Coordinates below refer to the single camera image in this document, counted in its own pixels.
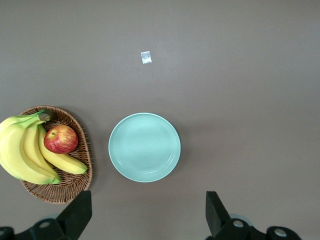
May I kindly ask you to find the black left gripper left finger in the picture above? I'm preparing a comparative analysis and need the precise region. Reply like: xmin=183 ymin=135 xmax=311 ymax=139
xmin=0 ymin=190 xmax=93 ymax=240

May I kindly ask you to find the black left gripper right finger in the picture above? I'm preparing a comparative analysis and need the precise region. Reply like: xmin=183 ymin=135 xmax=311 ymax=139
xmin=205 ymin=191 xmax=301 ymax=240

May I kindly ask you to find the mint green round plate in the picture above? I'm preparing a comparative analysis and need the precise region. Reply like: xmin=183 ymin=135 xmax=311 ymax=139
xmin=108 ymin=112 xmax=182 ymax=183

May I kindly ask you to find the brown wicker basket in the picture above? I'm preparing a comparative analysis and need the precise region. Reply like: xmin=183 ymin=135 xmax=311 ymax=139
xmin=18 ymin=105 xmax=93 ymax=205

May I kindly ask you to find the red apple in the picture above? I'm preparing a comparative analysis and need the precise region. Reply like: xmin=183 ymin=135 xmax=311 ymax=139
xmin=43 ymin=124 xmax=79 ymax=154

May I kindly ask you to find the yellow banana bunch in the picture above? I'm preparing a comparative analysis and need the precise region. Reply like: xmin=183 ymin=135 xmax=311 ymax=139
xmin=0 ymin=109 xmax=89 ymax=185

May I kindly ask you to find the brown table cover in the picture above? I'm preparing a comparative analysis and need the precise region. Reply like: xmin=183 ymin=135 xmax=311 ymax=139
xmin=0 ymin=0 xmax=320 ymax=240

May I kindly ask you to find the small clear tape piece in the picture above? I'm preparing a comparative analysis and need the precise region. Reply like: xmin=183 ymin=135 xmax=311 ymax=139
xmin=140 ymin=50 xmax=153 ymax=65

